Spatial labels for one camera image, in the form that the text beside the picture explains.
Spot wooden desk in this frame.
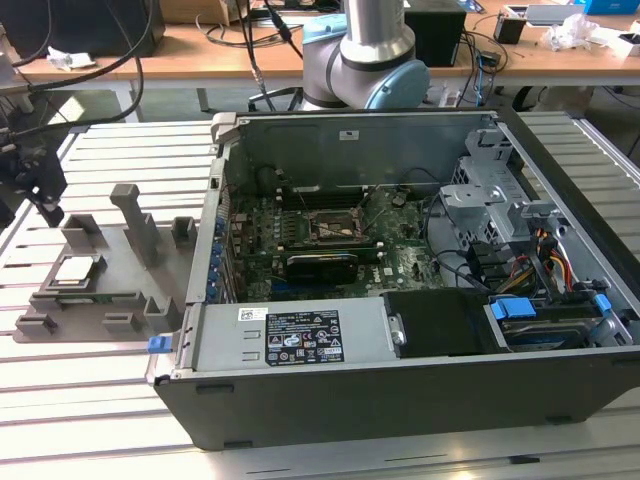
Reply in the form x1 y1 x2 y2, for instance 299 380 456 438
0 19 321 124
439 0 640 109

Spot crumpled white paper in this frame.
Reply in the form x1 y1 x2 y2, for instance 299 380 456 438
46 43 97 72

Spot green RAM stick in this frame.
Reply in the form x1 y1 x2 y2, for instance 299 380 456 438
55 293 139 305

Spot black office chair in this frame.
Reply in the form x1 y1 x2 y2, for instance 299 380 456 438
512 85 551 112

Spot large black box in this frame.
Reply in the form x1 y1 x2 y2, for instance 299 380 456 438
0 0 166 59

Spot coloured wire bundle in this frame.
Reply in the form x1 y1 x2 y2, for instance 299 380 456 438
529 227 575 296

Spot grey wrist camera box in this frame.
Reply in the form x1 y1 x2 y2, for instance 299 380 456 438
0 48 20 95

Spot small black box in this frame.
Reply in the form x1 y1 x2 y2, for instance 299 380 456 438
493 13 527 45

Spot tall black box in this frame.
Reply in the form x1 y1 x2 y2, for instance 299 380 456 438
404 8 467 69

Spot black plastic shroud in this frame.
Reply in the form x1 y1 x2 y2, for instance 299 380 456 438
383 288 497 360

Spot blue box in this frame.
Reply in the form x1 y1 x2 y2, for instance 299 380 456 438
584 0 640 15

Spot clear plastic bag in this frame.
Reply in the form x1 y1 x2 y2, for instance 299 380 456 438
540 13 624 52

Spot metal drive cage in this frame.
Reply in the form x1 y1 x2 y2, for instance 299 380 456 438
439 127 569 246

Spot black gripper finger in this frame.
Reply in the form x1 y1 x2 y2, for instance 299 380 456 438
0 112 69 227
0 185 16 229

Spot white box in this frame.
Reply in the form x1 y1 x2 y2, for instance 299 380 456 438
617 32 640 60

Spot grey parts rack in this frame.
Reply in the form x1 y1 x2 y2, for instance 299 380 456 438
12 183 199 345

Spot hard disk blue carrier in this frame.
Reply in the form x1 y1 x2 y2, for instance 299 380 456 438
483 294 614 352

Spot cardboard box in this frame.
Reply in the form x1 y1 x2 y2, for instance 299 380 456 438
164 0 261 26

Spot CPU socket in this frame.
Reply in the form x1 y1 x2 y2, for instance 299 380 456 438
307 207 366 245

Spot black rating label sticker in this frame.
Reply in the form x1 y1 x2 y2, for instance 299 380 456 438
263 309 347 366

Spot silver CPU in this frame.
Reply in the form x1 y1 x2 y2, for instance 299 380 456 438
52 255 97 287

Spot black graphics card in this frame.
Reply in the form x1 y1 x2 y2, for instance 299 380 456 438
283 250 361 288

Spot black drive cables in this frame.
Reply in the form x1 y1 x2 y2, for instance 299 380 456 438
424 194 506 296

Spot green motherboard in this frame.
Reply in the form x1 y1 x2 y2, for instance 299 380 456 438
224 187 446 304

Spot silver power supply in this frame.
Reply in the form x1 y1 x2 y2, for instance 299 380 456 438
192 297 401 374

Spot black PC case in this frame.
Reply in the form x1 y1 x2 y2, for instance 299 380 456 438
144 107 640 451

